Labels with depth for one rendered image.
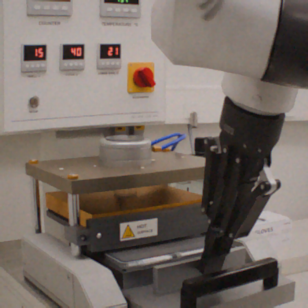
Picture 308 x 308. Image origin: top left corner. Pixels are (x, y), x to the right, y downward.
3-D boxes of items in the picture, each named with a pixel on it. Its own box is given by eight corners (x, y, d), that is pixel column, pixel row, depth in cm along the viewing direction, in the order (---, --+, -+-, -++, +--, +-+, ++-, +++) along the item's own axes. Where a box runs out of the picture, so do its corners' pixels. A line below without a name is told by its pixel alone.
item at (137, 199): (46, 216, 96) (43, 158, 94) (159, 201, 108) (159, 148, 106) (93, 242, 81) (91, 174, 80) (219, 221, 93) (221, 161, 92)
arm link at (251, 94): (262, 74, 59) (251, 122, 62) (338, 76, 66) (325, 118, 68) (194, 36, 68) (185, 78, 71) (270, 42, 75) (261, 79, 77)
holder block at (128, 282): (69, 256, 90) (68, 241, 89) (176, 239, 101) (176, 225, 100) (123, 289, 76) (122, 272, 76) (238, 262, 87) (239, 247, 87)
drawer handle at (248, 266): (179, 308, 70) (180, 278, 69) (268, 282, 78) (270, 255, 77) (189, 313, 68) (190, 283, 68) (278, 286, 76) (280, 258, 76)
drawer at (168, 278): (60, 276, 91) (57, 230, 90) (174, 256, 103) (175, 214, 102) (164, 348, 67) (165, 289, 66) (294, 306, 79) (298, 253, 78)
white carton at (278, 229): (197, 248, 153) (199, 221, 152) (264, 234, 164) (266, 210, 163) (224, 260, 143) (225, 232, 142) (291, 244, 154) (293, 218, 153)
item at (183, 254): (123, 278, 77) (122, 263, 77) (102, 267, 82) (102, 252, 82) (230, 254, 87) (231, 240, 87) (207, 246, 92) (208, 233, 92)
